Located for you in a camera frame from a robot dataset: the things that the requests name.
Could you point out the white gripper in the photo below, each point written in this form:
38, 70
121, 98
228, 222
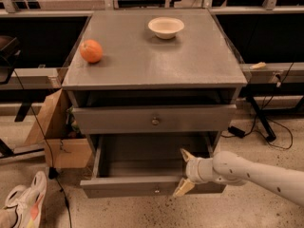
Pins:
192, 171

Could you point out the grey drawer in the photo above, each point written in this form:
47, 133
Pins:
131, 165
148, 119

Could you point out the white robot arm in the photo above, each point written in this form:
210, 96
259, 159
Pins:
231, 169

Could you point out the grey top drawer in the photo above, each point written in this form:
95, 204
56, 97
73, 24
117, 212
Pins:
148, 119

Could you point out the grey wooden drawer cabinet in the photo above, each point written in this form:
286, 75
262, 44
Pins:
196, 67

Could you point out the small yellow foam piece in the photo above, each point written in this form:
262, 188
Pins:
258, 65

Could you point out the brown cardboard box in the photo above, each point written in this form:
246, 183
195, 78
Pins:
51, 132

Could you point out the white paper bowl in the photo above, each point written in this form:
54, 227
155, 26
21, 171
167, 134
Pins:
166, 27

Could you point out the orange fruit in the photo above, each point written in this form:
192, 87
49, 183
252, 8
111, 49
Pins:
91, 51

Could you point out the white sneaker with orange accents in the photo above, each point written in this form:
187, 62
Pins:
23, 205

